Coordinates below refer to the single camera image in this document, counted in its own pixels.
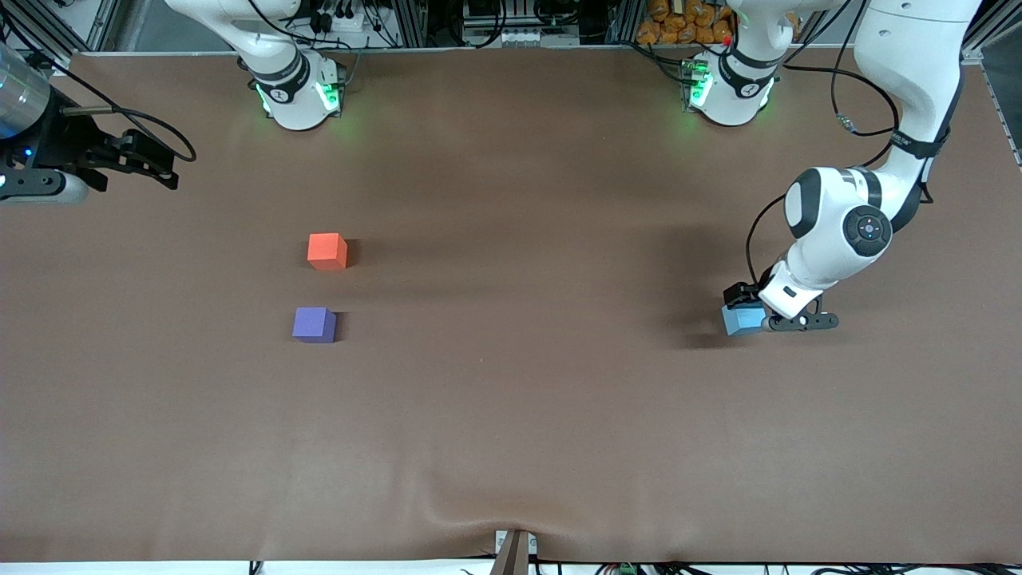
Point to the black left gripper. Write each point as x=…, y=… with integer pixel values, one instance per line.
x=741, y=293

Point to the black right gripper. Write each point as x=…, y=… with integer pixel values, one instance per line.
x=70, y=140

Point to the blue foam cube block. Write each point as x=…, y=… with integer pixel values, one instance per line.
x=742, y=321

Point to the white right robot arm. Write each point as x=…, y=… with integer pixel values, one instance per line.
x=295, y=104

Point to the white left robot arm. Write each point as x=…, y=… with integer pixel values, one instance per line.
x=830, y=231

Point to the orange foam cube block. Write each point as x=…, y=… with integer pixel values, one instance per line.
x=326, y=249

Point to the purple foam cube block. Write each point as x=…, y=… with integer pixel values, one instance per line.
x=313, y=323

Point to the white terminal block unit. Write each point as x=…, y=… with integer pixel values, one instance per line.
x=519, y=36

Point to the brown table mat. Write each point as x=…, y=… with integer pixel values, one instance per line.
x=559, y=399

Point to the white power strip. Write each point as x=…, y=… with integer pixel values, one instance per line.
x=351, y=20

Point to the bag of orange items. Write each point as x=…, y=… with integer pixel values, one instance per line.
x=679, y=24

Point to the green plug connector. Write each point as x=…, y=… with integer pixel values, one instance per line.
x=627, y=569

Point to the aluminium frame profile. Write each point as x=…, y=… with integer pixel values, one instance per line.
x=100, y=24
x=970, y=52
x=623, y=22
x=411, y=24

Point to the white mount bracket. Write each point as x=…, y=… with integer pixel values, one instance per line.
x=532, y=545

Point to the brown camera mount post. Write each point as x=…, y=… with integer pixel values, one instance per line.
x=511, y=559

